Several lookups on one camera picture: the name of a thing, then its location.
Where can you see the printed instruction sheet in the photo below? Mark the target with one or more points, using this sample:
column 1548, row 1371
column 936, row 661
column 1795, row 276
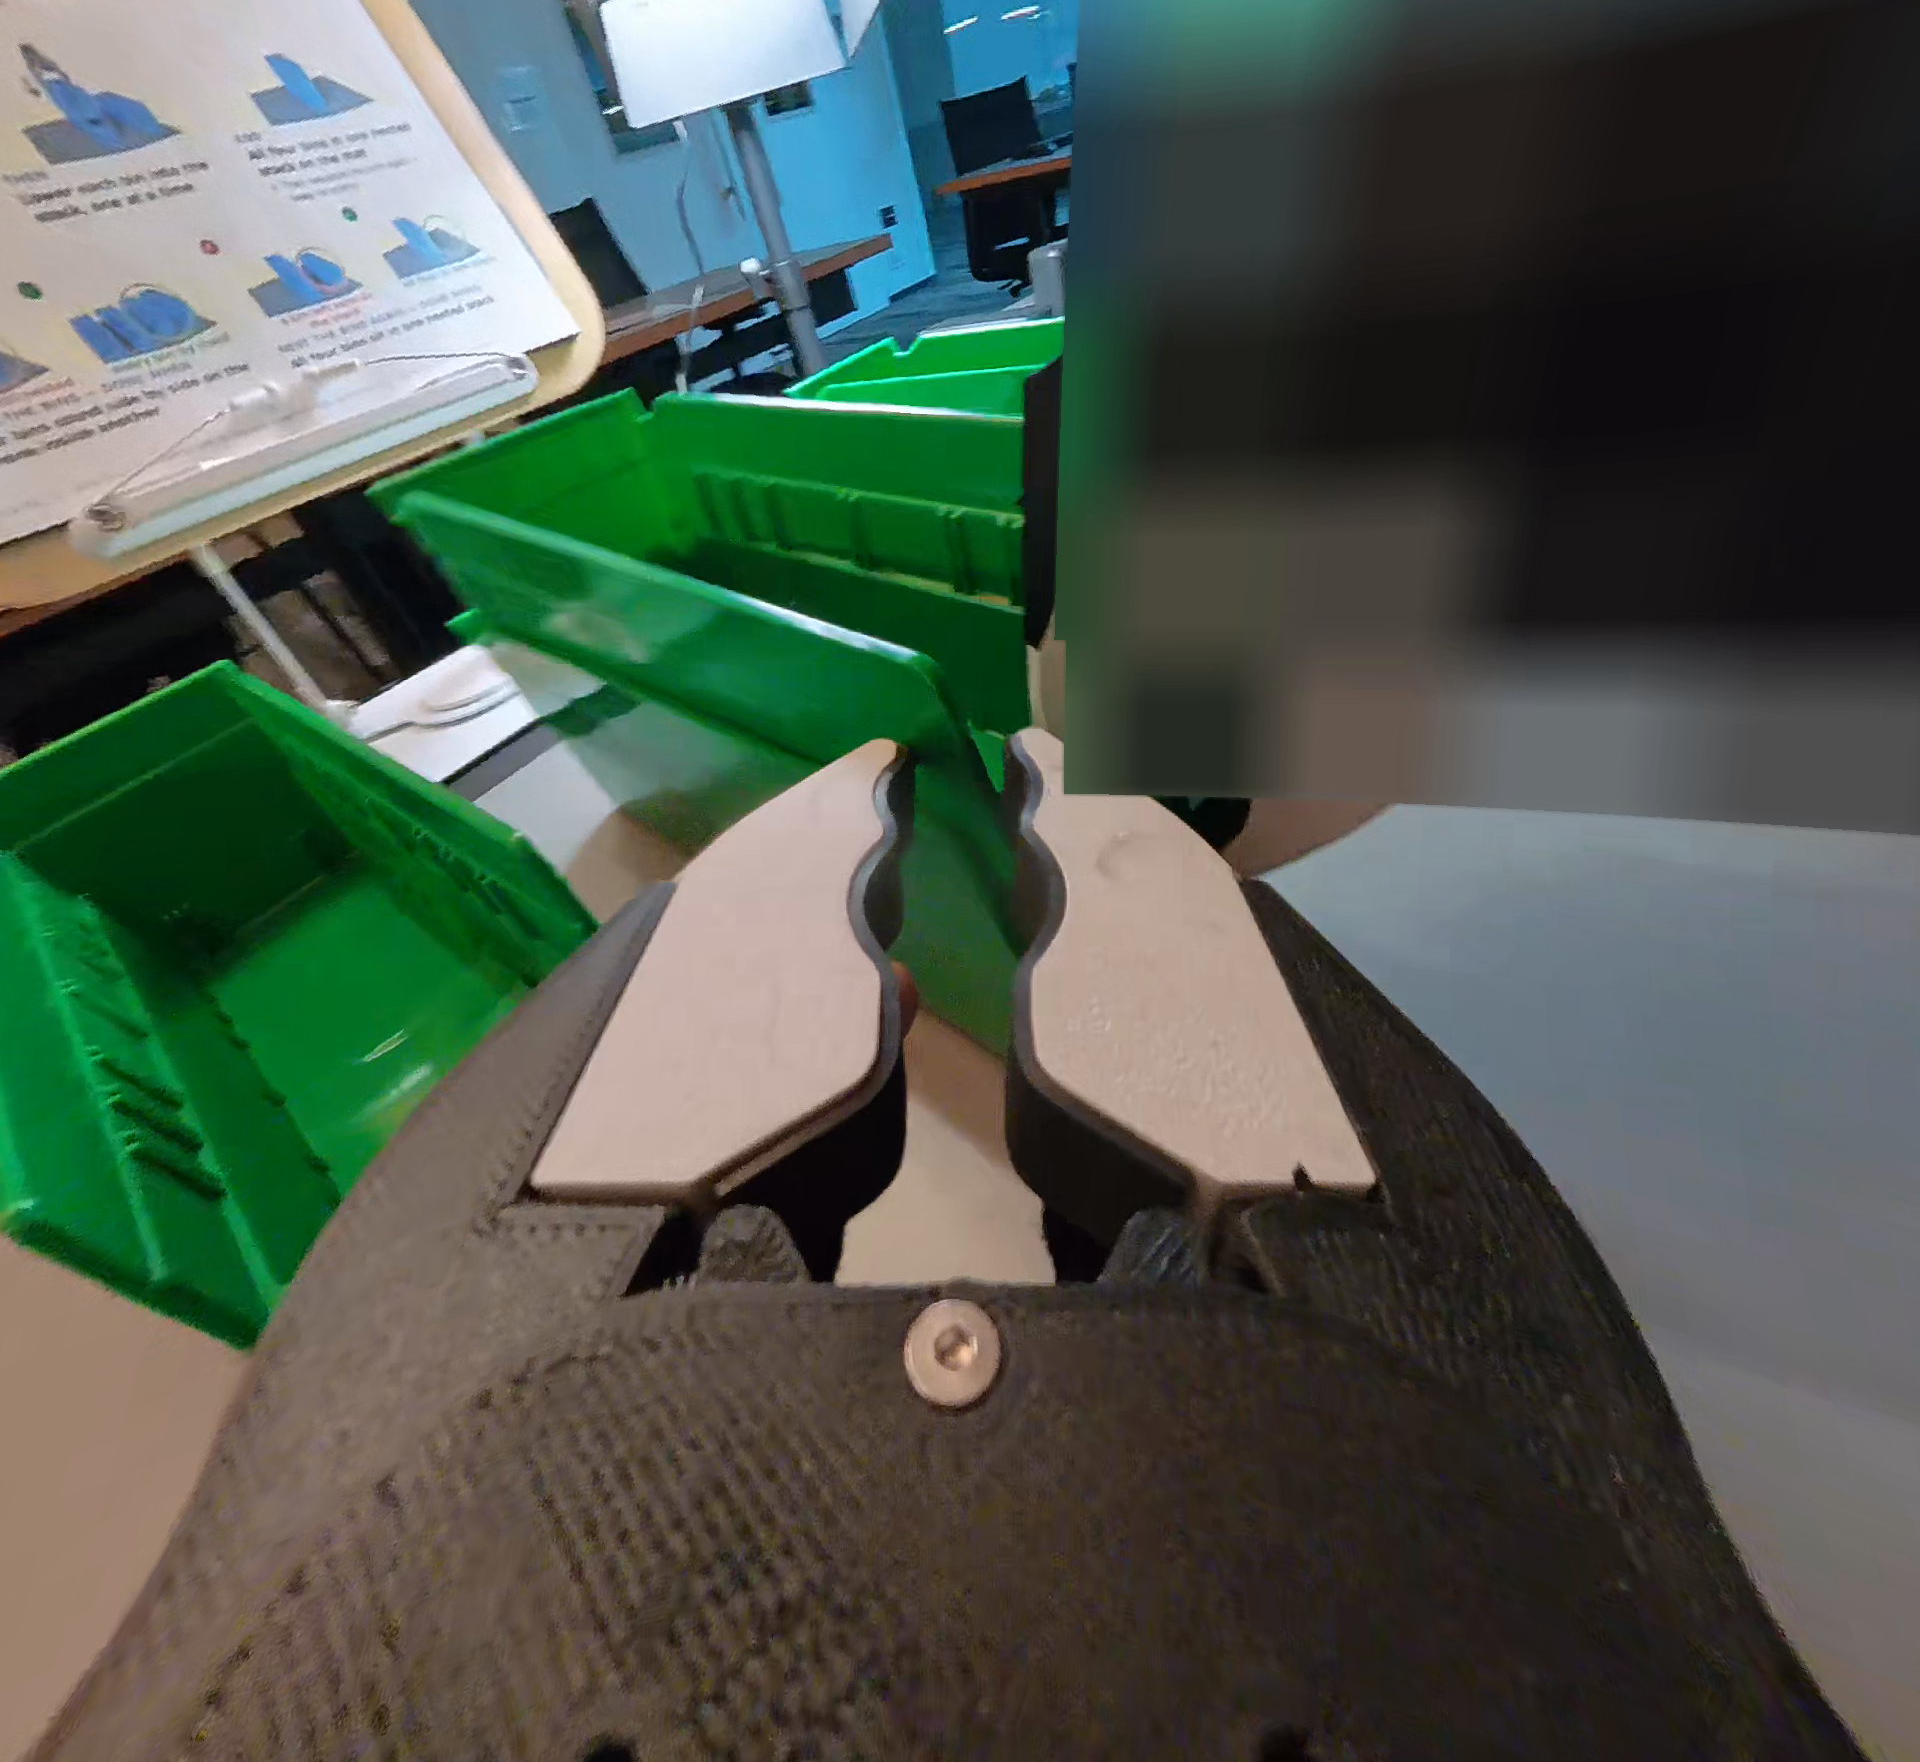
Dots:
column 223, row 217

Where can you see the grey desk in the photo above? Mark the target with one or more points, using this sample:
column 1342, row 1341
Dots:
column 1649, row 1044

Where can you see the wooden office desk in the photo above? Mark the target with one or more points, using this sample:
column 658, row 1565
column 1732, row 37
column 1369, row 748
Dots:
column 1003, row 176

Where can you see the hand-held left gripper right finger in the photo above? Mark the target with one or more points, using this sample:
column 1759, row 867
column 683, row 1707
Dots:
column 1183, row 1044

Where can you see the instruction sheet on board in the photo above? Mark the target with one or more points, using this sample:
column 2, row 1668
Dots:
column 579, row 353

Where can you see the person's left hand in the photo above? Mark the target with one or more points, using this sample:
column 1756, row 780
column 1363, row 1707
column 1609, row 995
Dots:
column 906, row 997

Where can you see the green plastic bin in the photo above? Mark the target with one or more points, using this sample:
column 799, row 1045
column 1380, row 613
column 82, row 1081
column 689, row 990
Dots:
column 676, row 639
column 960, row 366
column 842, row 443
column 300, row 1011

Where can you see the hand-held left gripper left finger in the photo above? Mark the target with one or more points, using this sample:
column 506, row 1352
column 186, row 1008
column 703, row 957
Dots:
column 720, row 1025

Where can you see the black office chair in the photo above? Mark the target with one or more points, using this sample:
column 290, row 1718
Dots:
column 990, row 172
column 600, row 256

